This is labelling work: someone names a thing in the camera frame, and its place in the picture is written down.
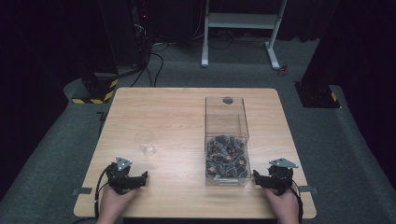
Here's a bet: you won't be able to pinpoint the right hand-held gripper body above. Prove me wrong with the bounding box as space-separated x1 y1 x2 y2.
261 157 300 196

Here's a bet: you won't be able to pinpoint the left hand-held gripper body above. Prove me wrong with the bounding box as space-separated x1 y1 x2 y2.
106 156 142 196

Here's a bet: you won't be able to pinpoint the person's left hand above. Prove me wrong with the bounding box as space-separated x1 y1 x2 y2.
100 185 139 220

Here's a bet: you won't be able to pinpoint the person's right hand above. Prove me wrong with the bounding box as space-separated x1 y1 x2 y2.
262 186 301 220

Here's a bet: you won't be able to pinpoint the clear glass cup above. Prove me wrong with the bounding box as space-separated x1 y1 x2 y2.
134 130 157 157

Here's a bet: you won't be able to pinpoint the pile of tea bags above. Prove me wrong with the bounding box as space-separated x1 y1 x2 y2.
205 134 250 179

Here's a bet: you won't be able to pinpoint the clear acrylic box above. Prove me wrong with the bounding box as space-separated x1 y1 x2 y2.
204 96 252 188

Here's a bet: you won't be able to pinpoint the black yellow striped stand base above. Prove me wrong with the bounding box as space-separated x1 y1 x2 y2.
71 73 120 105

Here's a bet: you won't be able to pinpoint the small red floor object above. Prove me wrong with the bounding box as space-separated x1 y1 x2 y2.
277 63 290 77

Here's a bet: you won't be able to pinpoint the black equipment tower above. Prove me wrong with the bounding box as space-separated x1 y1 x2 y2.
97 0 153 76

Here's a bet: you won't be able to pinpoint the white metal stand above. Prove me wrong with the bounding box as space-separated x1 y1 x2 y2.
201 0 288 71

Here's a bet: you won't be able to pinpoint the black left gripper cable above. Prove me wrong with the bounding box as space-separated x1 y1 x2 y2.
93 163 114 221

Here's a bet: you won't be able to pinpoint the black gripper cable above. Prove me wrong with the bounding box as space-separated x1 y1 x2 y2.
289 183 304 224
93 163 114 221

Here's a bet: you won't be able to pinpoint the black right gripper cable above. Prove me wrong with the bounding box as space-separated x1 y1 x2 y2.
289 183 304 224

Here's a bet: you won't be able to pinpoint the black floor cables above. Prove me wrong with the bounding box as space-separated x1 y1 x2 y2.
130 40 176 89

